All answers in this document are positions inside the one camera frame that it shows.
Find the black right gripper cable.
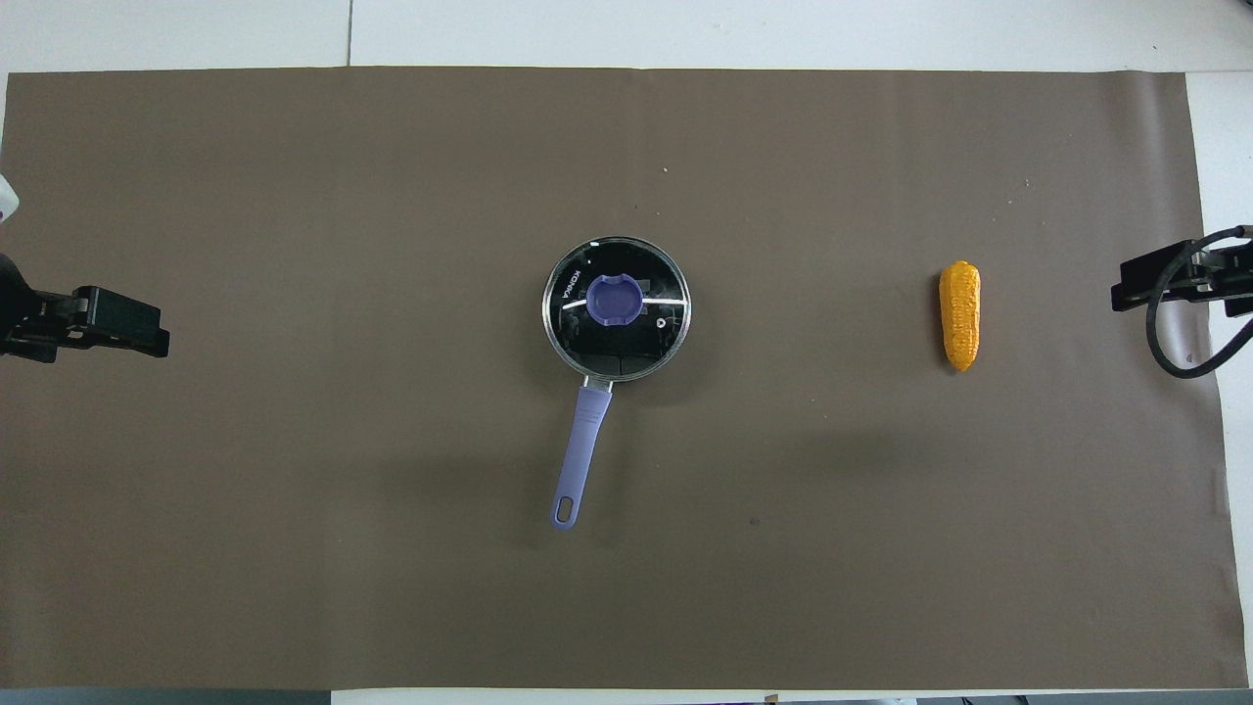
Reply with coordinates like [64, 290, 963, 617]
[1146, 226, 1253, 380]

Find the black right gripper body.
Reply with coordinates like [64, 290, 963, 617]
[1110, 233, 1253, 319]

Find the steel pot purple handle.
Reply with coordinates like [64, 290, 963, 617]
[541, 236, 692, 532]

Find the brown table mat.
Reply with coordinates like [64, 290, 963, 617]
[0, 67, 1249, 691]

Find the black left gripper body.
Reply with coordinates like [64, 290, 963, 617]
[0, 255, 171, 364]

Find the yellow toy corn cob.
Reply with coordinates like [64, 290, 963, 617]
[938, 260, 982, 373]

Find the glass lid purple knob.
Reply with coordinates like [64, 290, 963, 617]
[541, 236, 692, 383]

